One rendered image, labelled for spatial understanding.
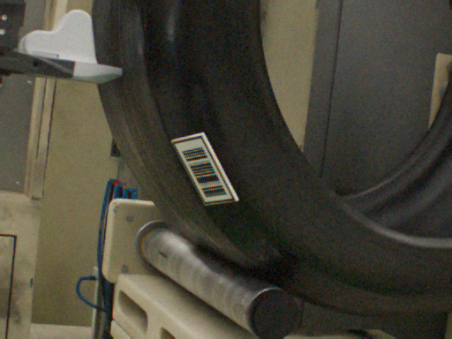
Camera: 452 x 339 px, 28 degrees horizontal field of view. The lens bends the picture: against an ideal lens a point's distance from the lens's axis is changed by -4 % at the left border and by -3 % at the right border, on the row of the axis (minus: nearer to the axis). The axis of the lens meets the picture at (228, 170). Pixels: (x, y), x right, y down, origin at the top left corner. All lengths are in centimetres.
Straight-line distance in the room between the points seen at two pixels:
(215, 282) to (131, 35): 24
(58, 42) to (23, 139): 68
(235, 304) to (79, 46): 25
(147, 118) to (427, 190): 46
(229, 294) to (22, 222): 66
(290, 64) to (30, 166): 49
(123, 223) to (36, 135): 39
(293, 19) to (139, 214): 31
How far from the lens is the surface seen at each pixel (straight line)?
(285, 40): 114
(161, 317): 90
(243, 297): 77
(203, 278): 86
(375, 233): 77
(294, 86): 114
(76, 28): 77
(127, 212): 106
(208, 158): 71
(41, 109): 140
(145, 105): 75
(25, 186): 145
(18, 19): 76
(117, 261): 106
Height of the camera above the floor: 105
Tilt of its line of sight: 3 degrees down
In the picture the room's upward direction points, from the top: 7 degrees clockwise
